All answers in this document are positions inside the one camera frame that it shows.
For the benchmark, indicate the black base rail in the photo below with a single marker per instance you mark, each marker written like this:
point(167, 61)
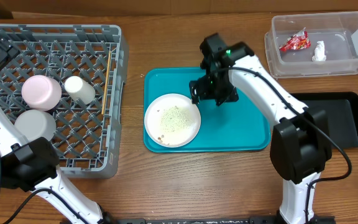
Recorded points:
point(271, 219)

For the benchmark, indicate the large white plate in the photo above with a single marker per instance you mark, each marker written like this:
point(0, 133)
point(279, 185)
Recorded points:
point(172, 120)

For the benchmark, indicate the clear plastic bin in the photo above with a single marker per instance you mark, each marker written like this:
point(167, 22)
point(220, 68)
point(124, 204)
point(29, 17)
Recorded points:
point(338, 31)

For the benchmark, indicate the grey plastic dish rack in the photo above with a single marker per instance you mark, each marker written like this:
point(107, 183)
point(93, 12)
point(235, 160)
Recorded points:
point(87, 137)

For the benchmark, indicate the white tissue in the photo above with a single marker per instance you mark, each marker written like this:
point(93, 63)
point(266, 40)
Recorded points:
point(319, 52)

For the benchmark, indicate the black plastic tray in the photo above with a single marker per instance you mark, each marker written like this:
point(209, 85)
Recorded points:
point(342, 111)

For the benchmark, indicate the grey bowl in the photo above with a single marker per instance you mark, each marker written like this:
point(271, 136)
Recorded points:
point(34, 124)

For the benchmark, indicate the white cup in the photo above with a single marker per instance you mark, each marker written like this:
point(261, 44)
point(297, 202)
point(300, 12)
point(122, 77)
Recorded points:
point(77, 88)

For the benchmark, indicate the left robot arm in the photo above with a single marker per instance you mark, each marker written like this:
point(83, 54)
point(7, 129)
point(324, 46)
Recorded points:
point(33, 165)

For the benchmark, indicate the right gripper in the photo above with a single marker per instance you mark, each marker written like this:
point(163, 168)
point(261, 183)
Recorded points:
point(212, 92)

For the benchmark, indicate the teal serving tray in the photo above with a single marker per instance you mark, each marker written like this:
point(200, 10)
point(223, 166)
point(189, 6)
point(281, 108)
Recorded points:
point(237, 126)

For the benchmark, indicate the small pink bowl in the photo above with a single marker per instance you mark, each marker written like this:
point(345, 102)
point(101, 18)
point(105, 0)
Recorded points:
point(41, 92)

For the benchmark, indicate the red snack wrapper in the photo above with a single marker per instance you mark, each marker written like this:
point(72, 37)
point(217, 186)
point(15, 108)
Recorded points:
point(297, 41)

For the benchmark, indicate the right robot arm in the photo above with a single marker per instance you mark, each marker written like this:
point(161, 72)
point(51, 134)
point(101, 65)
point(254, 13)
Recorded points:
point(300, 144)

